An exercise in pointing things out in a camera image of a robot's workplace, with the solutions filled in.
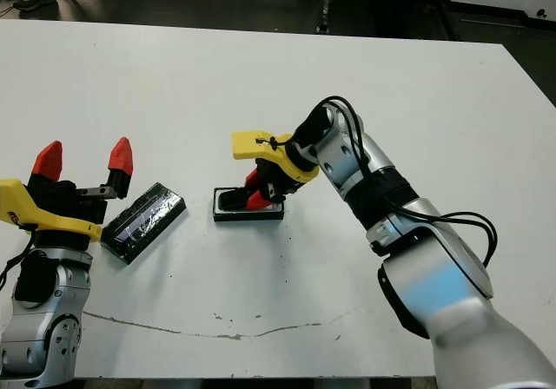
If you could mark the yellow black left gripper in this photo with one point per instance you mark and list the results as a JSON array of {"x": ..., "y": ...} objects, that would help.
[{"x": 13, "y": 198}]

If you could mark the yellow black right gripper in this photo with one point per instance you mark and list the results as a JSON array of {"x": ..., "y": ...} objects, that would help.
[{"x": 249, "y": 143}]

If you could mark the black taped box lid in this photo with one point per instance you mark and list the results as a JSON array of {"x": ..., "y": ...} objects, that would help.
[{"x": 143, "y": 222}]

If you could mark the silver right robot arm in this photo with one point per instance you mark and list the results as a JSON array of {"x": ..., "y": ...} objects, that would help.
[{"x": 447, "y": 267}]

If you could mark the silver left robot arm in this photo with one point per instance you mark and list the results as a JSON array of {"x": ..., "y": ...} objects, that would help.
[{"x": 39, "y": 332}]

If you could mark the black box base white liner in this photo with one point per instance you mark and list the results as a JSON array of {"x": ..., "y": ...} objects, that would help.
[{"x": 247, "y": 215}]

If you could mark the dark sneaker shoe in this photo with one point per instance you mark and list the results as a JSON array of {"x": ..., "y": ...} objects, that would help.
[{"x": 35, "y": 3}]

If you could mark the metal stand post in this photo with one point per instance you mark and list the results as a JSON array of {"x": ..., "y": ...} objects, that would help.
[{"x": 324, "y": 15}]

